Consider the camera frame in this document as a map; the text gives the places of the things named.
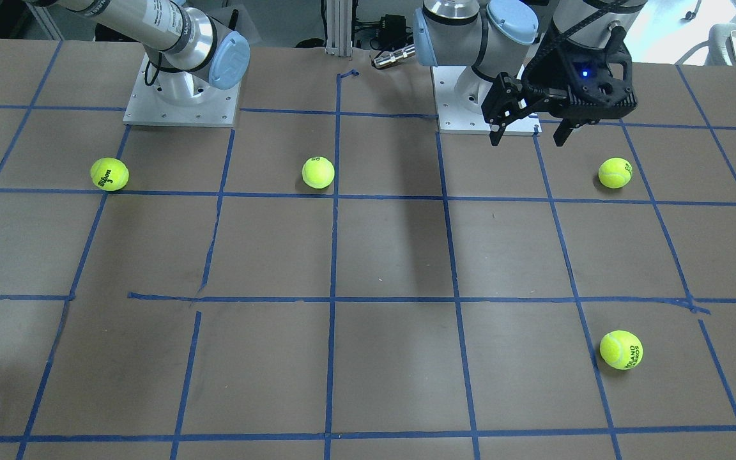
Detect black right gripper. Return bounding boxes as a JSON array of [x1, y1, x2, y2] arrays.
[[524, 17, 638, 125]]

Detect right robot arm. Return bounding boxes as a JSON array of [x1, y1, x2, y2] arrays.
[[61, 1, 645, 145]]

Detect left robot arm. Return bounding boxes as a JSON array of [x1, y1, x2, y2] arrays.
[[413, 1, 645, 148]]

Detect tennis ball near base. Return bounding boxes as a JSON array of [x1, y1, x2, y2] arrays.
[[597, 157, 634, 189]]

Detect centre tennis ball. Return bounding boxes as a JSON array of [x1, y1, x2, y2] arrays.
[[301, 157, 335, 190]]

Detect tennis ball front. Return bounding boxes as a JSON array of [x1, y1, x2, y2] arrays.
[[599, 331, 643, 371]]

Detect Wilson tennis ball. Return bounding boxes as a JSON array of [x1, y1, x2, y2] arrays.
[[89, 157, 130, 192]]

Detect silver connector plug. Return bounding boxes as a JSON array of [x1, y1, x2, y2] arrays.
[[371, 44, 417, 70]]

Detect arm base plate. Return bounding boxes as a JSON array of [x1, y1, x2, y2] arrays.
[[431, 66, 542, 136], [123, 56, 242, 128]]

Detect aluminium frame post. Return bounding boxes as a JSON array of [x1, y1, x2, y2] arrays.
[[323, 1, 354, 59]]

